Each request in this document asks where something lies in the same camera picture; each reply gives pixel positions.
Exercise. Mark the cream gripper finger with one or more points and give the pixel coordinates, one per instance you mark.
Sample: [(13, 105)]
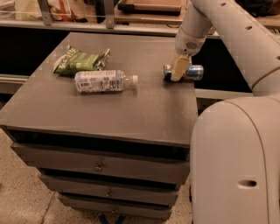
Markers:
[(179, 66)]

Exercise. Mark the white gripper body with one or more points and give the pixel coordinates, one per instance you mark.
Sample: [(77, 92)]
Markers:
[(187, 44)]

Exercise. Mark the red bull can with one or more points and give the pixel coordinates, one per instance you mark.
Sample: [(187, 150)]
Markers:
[(192, 73)]

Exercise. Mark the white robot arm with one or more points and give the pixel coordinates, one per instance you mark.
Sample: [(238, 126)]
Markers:
[(235, 144)]

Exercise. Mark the clear plastic water bottle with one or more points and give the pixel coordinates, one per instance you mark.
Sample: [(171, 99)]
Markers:
[(103, 81)]

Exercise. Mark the top grey drawer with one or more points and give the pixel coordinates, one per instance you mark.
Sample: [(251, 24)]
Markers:
[(104, 163)]

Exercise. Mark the grey drawer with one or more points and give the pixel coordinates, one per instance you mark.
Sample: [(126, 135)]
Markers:
[(109, 190), (104, 163), (107, 206)]

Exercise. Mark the grey drawer cabinet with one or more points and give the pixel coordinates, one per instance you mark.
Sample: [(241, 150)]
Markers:
[(153, 119)]

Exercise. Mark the green chip bag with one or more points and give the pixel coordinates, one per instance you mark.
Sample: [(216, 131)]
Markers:
[(75, 60)]

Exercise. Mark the middle grey drawer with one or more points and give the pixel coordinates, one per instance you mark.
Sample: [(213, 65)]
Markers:
[(109, 190)]

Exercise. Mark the grey metal railing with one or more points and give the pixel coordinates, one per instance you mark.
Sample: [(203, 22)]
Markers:
[(79, 16)]

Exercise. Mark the bottom grey drawer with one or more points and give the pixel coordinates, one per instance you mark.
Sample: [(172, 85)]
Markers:
[(107, 206)]

